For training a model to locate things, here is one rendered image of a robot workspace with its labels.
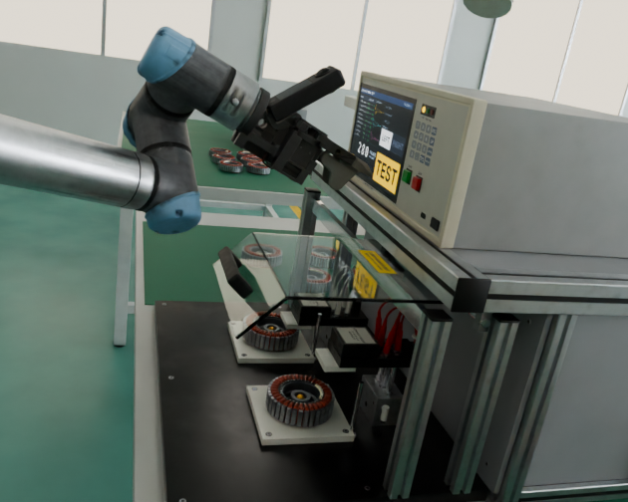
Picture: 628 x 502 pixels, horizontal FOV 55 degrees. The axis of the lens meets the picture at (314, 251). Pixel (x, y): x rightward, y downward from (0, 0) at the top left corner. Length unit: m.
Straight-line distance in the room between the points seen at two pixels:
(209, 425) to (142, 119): 0.48
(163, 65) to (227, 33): 4.77
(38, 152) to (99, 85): 4.86
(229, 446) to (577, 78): 6.40
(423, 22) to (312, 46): 1.08
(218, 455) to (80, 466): 1.24
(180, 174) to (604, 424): 0.72
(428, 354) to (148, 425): 0.47
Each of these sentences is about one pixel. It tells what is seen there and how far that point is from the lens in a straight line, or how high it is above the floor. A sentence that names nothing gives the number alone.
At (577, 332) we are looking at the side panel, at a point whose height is 1.04.
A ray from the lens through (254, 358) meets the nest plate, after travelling 1.17.
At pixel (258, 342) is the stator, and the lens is 1.19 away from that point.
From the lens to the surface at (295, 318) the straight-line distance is 1.22.
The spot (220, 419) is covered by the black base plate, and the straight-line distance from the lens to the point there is 1.02.
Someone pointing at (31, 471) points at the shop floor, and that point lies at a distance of 2.16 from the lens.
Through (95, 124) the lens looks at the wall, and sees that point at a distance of 5.63.
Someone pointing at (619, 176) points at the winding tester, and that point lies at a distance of 0.99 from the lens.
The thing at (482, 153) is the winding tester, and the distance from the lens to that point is 0.85.
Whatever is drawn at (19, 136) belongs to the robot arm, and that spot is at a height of 1.21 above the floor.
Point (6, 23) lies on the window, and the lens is 5.63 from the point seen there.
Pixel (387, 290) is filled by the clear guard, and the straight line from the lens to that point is 0.81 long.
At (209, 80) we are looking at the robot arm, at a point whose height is 1.29.
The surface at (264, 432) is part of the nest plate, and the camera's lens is 0.98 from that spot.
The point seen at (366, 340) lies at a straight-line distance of 0.99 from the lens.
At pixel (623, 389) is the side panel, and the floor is 0.94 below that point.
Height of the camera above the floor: 1.36
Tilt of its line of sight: 19 degrees down
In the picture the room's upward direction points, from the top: 9 degrees clockwise
